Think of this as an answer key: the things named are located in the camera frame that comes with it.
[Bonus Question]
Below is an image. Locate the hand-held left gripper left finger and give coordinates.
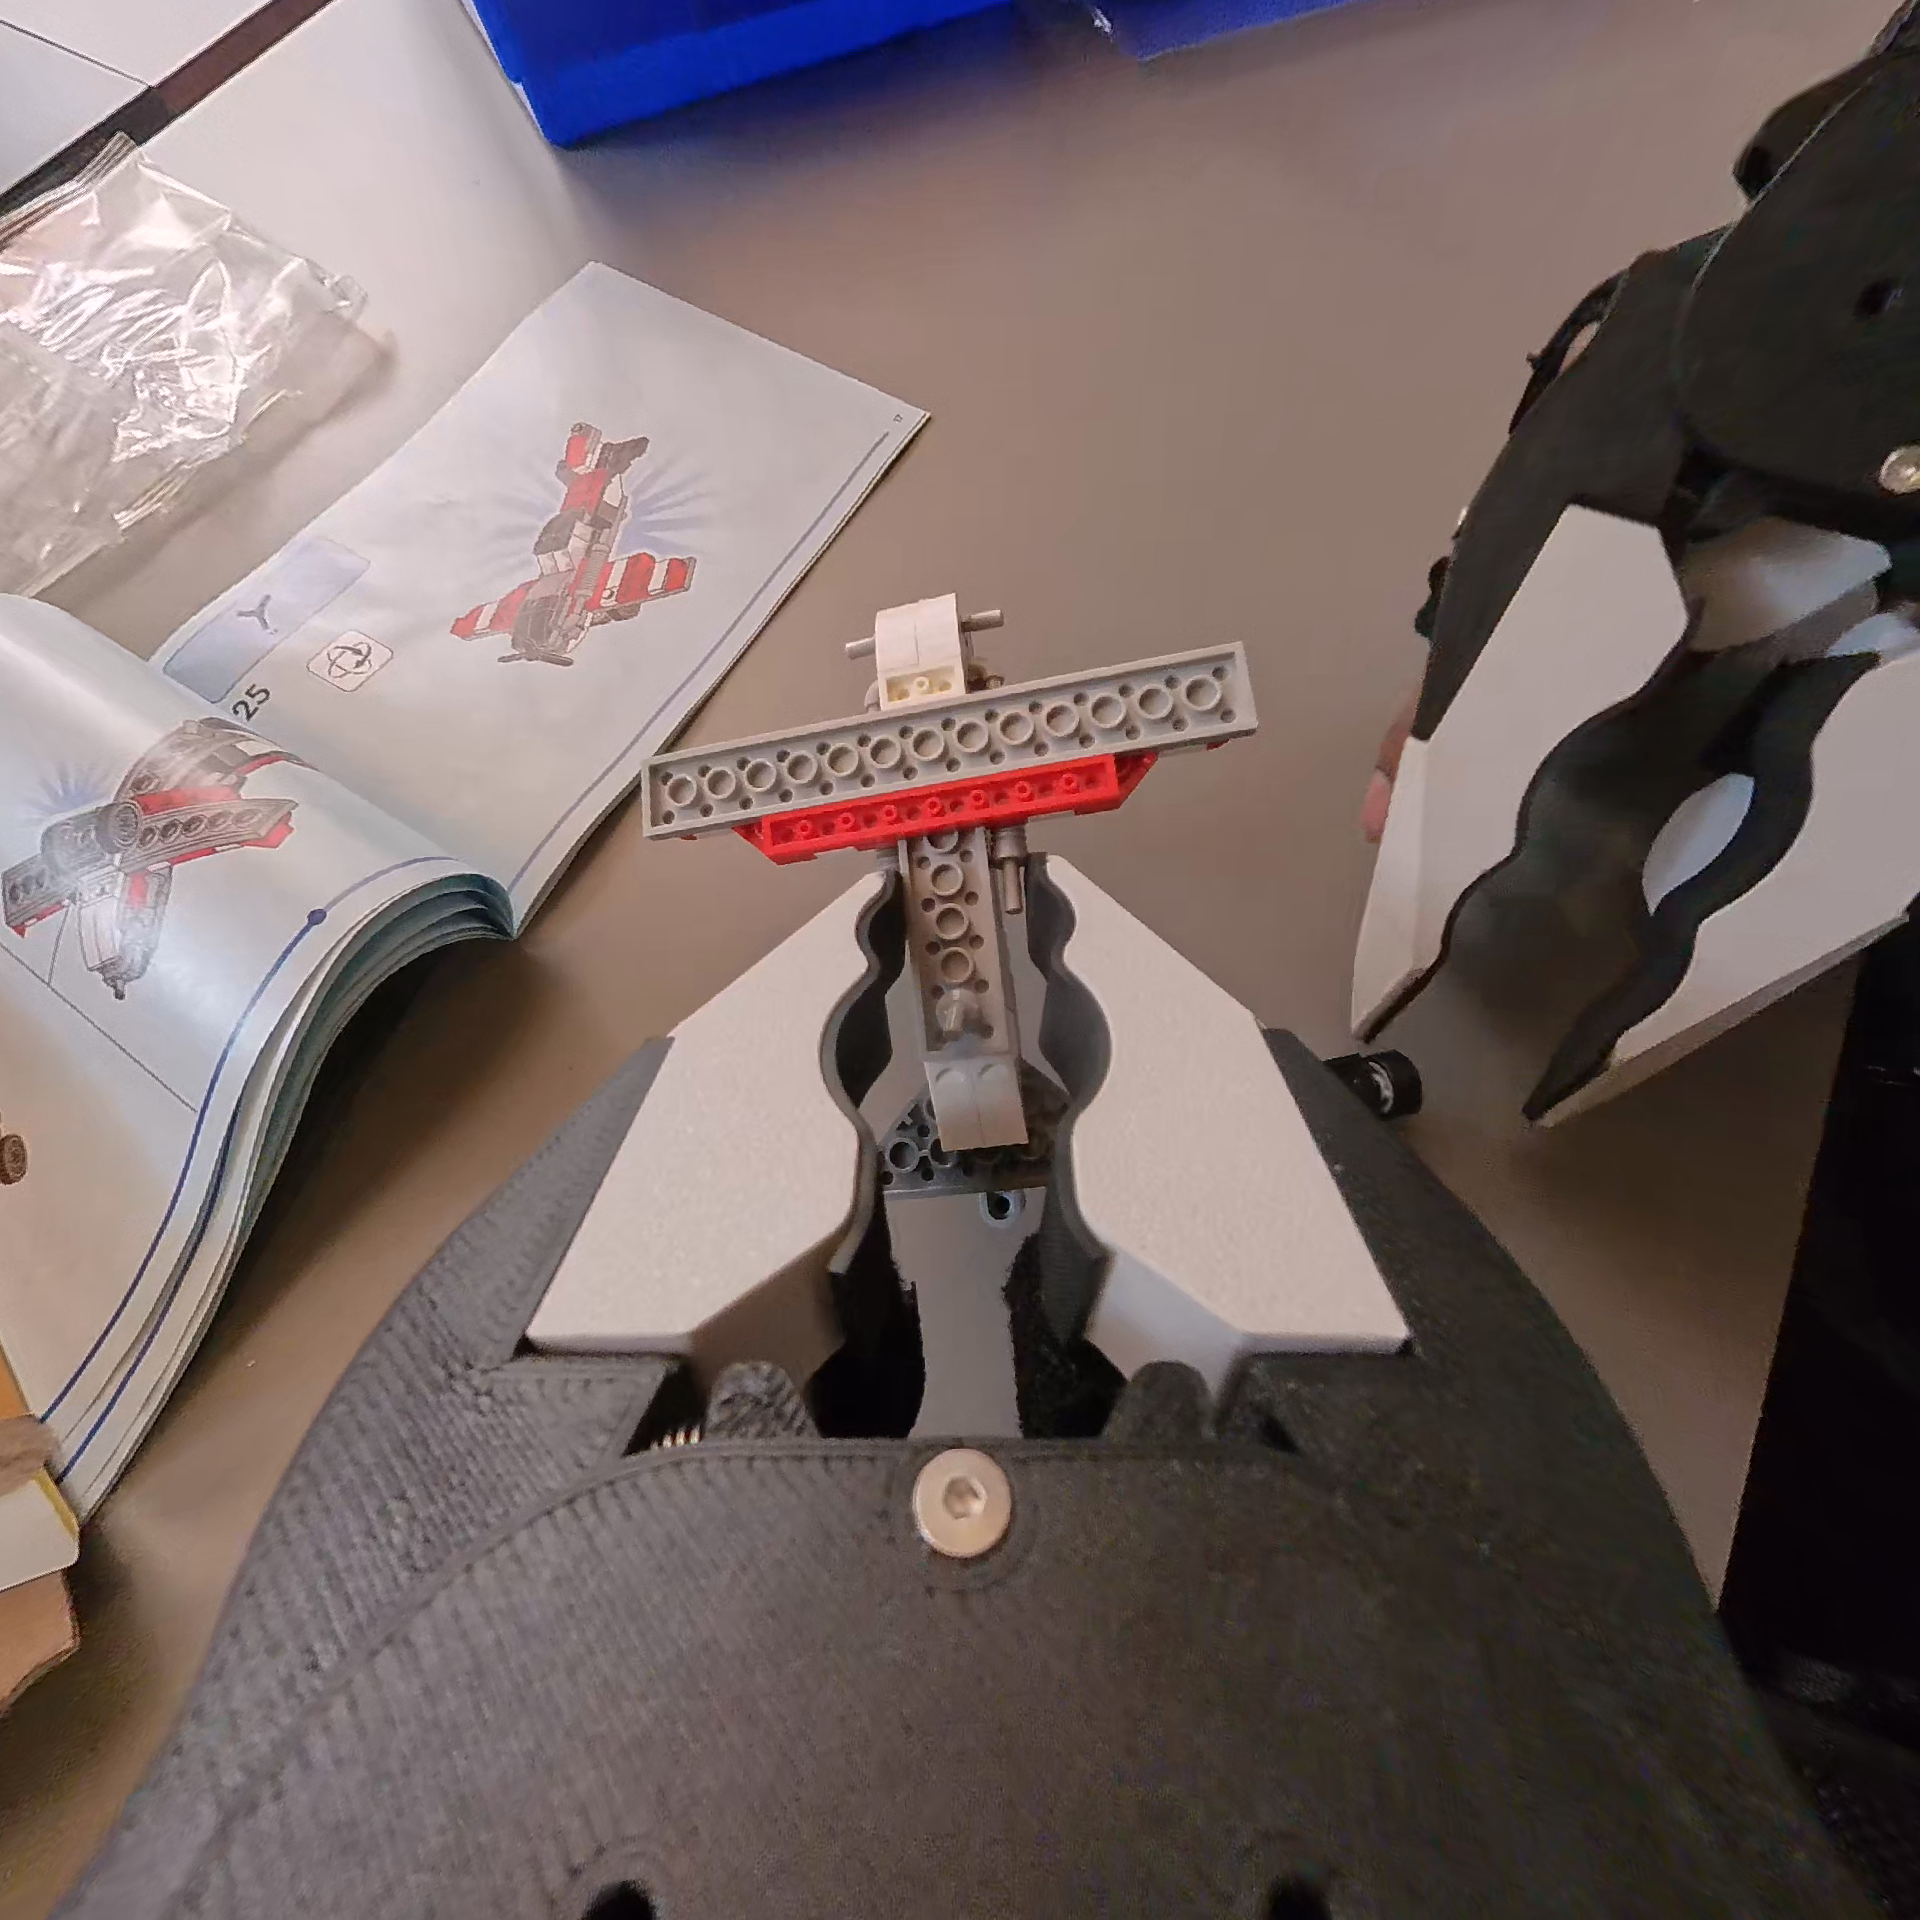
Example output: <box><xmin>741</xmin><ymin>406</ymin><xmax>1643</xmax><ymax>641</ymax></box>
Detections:
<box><xmin>525</xmin><ymin>871</ymin><xmax>906</xmax><ymax>1376</ymax></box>

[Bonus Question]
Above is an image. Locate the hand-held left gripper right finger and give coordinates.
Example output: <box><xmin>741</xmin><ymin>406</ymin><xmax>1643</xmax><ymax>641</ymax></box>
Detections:
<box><xmin>1039</xmin><ymin>860</ymin><xmax>1415</xmax><ymax>1376</ymax></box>

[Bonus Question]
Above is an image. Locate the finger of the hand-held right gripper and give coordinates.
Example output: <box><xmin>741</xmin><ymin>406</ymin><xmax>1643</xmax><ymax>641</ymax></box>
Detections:
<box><xmin>1351</xmin><ymin>502</ymin><xmax>1843</xmax><ymax>1047</ymax></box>
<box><xmin>1521</xmin><ymin>641</ymin><xmax>1920</xmax><ymax>1128</ymax></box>

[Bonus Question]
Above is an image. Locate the grey red brick plane model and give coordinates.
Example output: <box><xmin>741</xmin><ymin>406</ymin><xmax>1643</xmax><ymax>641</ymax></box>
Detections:
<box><xmin>642</xmin><ymin>591</ymin><xmax>1254</xmax><ymax>1201</ymax></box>

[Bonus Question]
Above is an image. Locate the person's right hand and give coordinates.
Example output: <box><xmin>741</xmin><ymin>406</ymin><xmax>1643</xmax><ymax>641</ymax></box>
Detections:
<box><xmin>1357</xmin><ymin>717</ymin><xmax>1421</xmax><ymax>846</ymax></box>

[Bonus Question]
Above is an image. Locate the person's black jacket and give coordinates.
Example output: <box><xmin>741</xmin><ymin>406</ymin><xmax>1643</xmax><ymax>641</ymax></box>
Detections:
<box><xmin>1714</xmin><ymin>928</ymin><xmax>1920</xmax><ymax>1920</ymax></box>

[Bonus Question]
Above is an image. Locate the blue plastic bin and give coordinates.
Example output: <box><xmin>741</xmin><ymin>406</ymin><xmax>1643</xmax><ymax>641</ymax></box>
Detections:
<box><xmin>461</xmin><ymin>0</ymin><xmax>1121</xmax><ymax>148</ymax></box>
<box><xmin>1102</xmin><ymin>0</ymin><xmax>1865</xmax><ymax>63</ymax></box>

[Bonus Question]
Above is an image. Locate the brick model instruction booklet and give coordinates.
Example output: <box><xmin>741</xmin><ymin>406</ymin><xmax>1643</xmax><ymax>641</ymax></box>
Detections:
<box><xmin>0</xmin><ymin>262</ymin><xmax>932</xmax><ymax>1520</ymax></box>

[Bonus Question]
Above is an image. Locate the white yellow-edged card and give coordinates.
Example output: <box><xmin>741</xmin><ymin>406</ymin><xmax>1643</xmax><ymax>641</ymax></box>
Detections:
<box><xmin>0</xmin><ymin>1417</ymin><xmax>83</xmax><ymax>1596</ymax></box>

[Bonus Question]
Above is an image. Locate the brown cardboard box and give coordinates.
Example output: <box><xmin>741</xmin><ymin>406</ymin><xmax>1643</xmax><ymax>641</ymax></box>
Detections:
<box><xmin>0</xmin><ymin>1559</ymin><xmax>79</xmax><ymax>1713</ymax></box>

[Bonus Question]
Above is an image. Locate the clear plastic bag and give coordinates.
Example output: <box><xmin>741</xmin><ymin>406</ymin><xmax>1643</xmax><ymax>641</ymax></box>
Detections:
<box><xmin>0</xmin><ymin>133</ymin><xmax>377</xmax><ymax>606</ymax></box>

